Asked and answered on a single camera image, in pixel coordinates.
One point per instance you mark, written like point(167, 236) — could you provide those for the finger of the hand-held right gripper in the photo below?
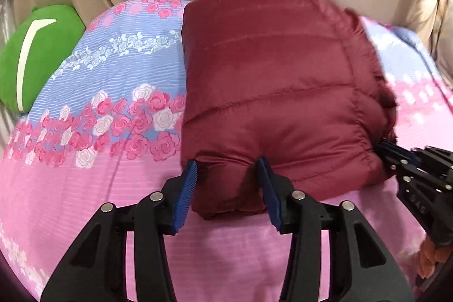
point(401, 171)
point(396, 150)

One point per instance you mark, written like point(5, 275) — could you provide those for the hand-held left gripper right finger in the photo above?
point(270, 196)

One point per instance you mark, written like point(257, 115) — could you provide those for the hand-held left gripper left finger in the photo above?
point(184, 196)

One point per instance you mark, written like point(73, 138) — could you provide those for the maroon puffer jacket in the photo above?
point(276, 82)

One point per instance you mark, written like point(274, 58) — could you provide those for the person's right hand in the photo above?
point(430, 259)

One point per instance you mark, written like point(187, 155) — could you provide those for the floral pink and blue bedsheet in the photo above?
point(106, 118)

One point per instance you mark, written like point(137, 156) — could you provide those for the green pillow with white stripe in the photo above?
point(32, 54)

